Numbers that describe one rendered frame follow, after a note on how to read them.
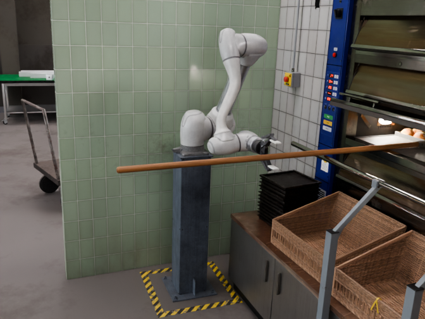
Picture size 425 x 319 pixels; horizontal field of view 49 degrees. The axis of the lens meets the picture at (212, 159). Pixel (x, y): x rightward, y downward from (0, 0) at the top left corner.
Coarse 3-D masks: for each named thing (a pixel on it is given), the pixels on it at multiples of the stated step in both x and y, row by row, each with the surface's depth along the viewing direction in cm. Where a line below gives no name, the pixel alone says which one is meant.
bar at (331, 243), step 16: (336, 160) 235; (368, 176) 213; (368, 192) 209; (400, 192) 195; (352, 208) 208; (336, 240) 206; (320, 288) 215; (416, 288) 163; (320, 304) 216; (416, 304) 164
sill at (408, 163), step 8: (352, 144) 278; (360, 144) 271; (368, 144) 268; (368, 152) 266; (376, 152) 260; (384, 152) 254; (392, 152) 253; (392, 160) 249; (400, 160) 243; (408, 160) 239; (416, 160) 239; (416, 168) 234; (424, 168) 229
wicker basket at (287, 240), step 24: (336, 192) 286; (312, 216) 284; (336, 216) 285; (360, 216) 268; (384, 216) 253; (288, 240) 258; (312, 240) 280; (360, 240) 265; (384, 240) 236; (312, 264) 239; (336, 264) 227
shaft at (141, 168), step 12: (384, 144) 256; (396, 144) 259; (408, 144) 261; (240, 156) 225; (252, 156) 227; (264, 156) 229; (276, 156) 231; (288, 156) 234; (300, 156) 237; (120, 168) 204; (132, 168) 205; (144, 168) 207; (156, 168) 209; (168, 168) 212
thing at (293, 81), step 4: (288, 72) 325; (292, 72) 323; (296, 72) 324; (288, 76) 324; (292, 76) 321; (296, 76) 322; (288, 80) 325; (292, 80) 322; (296, 80) 323; (284, 84) 330; (288, 84) 325; (292, 84) 323; (296, 84) 324
